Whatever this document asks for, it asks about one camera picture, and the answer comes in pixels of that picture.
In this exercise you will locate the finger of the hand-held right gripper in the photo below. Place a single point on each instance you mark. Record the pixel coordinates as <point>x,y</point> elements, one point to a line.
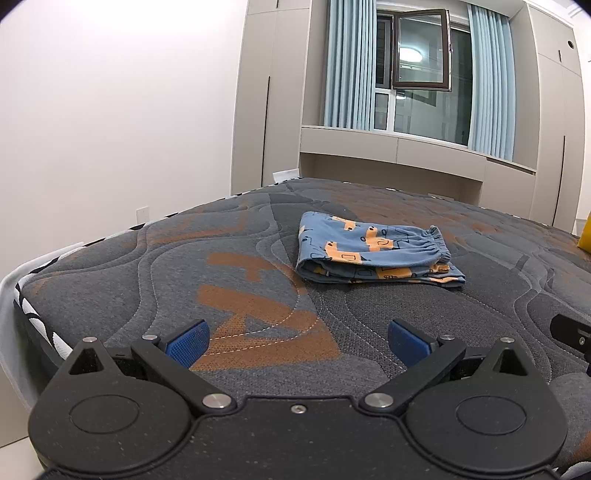
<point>572,333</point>

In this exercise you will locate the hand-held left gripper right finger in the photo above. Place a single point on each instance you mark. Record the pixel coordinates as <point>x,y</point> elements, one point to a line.
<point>408,342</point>

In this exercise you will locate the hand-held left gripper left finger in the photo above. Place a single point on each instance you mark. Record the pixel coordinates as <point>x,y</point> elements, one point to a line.
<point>187,342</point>

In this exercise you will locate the blue pants with orange print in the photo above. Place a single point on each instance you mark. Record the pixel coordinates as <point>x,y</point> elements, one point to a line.
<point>374,254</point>

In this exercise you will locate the yellow object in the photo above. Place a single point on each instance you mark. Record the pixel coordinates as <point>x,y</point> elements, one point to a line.
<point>585,242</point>

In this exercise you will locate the grey quilted mattress orange pattern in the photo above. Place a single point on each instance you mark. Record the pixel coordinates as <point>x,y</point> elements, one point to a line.
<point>277,277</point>

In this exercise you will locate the white mattress cover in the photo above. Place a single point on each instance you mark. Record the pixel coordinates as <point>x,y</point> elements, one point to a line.
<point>14,323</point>

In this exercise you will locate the beige window bench cabinet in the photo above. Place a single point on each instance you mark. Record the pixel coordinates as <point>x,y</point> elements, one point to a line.
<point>415,152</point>

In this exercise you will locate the white box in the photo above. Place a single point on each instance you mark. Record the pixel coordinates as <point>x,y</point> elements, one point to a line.
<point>284,176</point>

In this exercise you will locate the beige tall wardrobe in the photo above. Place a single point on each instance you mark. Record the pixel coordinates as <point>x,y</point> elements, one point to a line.
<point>549,120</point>
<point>272,92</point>

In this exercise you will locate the light blue curtain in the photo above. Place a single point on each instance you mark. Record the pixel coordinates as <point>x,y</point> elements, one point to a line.
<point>350,64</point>
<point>491,83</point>

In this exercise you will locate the white wall socket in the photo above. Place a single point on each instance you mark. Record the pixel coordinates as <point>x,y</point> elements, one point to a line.
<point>142,214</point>

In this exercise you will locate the window with dark frame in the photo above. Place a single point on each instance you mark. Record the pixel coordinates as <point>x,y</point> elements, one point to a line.
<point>422,78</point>

